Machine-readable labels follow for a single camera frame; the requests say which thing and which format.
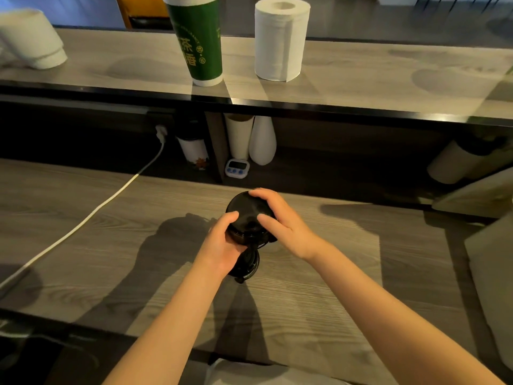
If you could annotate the person's left forearm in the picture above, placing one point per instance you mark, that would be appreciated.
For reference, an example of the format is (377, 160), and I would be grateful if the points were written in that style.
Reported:
(168, 336)

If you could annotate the white paper cup sleeve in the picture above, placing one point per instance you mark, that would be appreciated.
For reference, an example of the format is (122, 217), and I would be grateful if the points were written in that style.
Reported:
(239, 136)

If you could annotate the black tethered plug cup lid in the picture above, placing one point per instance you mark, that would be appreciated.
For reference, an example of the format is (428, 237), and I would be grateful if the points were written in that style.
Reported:
(246, 220)
(246, 264)

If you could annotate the person's white shirt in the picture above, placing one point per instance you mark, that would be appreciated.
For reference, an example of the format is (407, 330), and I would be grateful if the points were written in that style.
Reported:
(272, 374)

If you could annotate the green paper cup stack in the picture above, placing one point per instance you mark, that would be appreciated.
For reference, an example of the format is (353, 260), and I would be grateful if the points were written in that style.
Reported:
(198, 44)

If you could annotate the yellow wooden chair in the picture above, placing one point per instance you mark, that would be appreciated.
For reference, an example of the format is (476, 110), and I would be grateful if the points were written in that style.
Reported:
(140, 9)

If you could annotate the white bin lid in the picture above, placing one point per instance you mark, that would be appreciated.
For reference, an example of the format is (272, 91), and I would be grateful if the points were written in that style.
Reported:
(477, 196)

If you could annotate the small white digital timer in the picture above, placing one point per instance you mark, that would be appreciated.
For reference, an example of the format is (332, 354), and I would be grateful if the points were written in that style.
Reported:
(237, 168)

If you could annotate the white paper towel roll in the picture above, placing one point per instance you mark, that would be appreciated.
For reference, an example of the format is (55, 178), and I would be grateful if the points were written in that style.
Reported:
(280, 40)

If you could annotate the person's right hand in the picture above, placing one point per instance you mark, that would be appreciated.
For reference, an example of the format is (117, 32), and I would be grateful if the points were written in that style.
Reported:
(290, 232)

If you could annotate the white canister with black lid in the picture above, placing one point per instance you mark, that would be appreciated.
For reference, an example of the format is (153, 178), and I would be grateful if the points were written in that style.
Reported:
(192, 150)

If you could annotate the white plastic storage bin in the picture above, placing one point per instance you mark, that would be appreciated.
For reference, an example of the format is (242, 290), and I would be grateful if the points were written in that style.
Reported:
(493, 284)

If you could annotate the person's right forearm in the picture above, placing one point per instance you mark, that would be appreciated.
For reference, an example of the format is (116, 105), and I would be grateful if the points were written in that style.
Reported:
(400, 324)

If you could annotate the person's left hand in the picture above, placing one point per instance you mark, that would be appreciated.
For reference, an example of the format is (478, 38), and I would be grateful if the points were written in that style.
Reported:
(218, 248)

